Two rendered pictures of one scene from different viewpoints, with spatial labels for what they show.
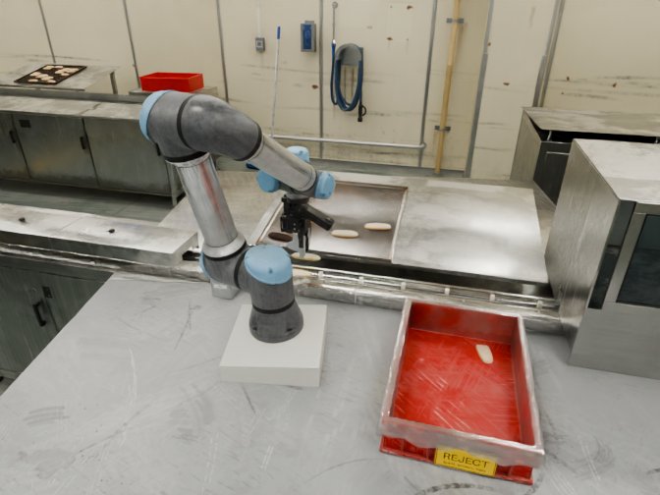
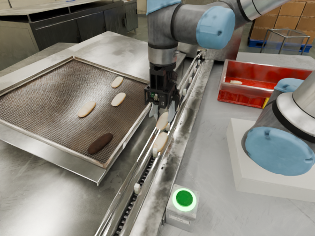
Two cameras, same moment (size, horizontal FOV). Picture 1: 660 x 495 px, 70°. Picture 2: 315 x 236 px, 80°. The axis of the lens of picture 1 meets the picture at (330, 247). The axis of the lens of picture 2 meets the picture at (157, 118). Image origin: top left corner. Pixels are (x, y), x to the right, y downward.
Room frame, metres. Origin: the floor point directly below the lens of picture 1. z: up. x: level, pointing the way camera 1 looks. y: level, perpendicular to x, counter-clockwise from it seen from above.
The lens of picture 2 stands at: (1.36, 0.59, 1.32)
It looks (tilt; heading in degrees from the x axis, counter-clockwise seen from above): 37 degrees down; 276
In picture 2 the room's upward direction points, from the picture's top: straight up
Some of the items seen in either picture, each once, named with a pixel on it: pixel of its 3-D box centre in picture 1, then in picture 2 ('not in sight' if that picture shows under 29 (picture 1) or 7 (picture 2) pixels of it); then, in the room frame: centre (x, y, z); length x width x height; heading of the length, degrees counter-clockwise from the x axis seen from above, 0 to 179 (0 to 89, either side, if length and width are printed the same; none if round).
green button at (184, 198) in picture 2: not in sight; (184, 199); (1.32, 0.34, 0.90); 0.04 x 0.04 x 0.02
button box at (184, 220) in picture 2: (226, 287); (181, 210); (1.32, 0.34, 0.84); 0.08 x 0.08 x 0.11; 76
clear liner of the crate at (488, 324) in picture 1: (459, 374); (269, 84); (0.88, -0.32, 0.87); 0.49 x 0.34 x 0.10; 165
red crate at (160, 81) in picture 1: (172, 82); not in sight; (4.90, 1.57, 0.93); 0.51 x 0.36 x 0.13; 80
